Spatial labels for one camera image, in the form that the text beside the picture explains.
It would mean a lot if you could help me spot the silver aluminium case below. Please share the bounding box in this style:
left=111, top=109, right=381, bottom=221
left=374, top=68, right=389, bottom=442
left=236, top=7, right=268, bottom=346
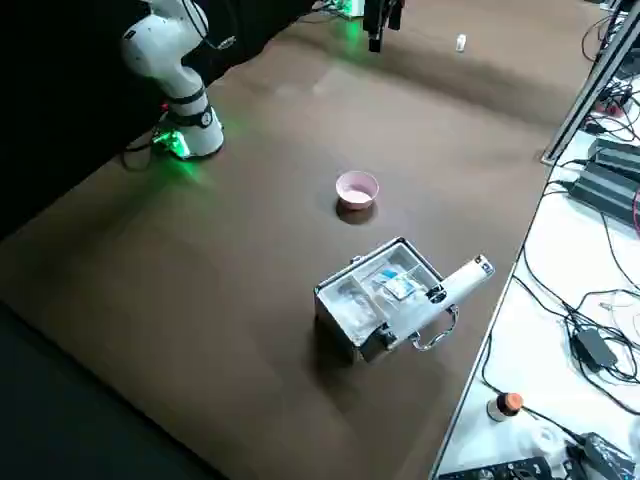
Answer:
left=313, top=237, right=496, bottom=366

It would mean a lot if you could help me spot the pink bowl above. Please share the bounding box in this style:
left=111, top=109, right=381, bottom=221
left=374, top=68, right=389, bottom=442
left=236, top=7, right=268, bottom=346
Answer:
left=334, top=169, right=380, bottom=211

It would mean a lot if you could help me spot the aluminium frame post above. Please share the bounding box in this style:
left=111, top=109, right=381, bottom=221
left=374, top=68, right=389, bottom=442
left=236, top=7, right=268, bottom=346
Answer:
left=539, top=0, right=640, bottom=165

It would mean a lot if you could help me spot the black power brick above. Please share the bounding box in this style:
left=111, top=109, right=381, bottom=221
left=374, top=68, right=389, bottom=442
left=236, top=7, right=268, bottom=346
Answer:
left=569, top=160, right=640, bottom=227
left=589, top=137, right=640, bottom=174

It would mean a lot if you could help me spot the black electronic device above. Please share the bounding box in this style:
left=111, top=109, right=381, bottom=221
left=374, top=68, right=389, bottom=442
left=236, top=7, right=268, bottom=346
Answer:
left=438, top=454, right=569, bottom=480

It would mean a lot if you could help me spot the grey power adapter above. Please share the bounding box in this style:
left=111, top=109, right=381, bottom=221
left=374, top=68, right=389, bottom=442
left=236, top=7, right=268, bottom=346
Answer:
left=569, top=432, right=640, bottom=480

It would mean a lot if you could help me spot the white tape roll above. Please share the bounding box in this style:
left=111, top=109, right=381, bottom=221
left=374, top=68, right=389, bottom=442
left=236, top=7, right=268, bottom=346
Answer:
left=529, top=424, right=566, bottom=459

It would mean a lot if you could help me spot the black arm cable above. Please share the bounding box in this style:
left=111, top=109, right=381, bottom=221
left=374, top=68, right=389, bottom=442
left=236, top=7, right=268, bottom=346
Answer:
left=179, top=0, right=239, bottom=51

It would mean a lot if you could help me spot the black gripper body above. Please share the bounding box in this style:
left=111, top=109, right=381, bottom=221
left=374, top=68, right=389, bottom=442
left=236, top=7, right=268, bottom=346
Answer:
left=363, top=0, right=404, bottom=31

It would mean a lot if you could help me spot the black base cable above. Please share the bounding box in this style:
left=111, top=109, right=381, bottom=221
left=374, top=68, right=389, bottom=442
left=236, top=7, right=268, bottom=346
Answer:
left=122, top=134, right=166, bottom=172

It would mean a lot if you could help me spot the clear plastic bag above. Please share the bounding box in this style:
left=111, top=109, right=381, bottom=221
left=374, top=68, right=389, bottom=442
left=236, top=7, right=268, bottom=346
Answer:
left=329, top=279, right=381, bottom=321

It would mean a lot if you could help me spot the small black power adapter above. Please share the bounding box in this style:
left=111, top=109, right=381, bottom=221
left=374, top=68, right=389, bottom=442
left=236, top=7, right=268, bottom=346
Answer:
left=571, top=327, right=620, bottom=372

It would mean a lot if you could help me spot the orange emergency stop button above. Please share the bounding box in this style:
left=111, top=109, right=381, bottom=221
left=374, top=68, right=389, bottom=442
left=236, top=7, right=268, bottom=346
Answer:
left=486, top=392, right=525, bottom=424

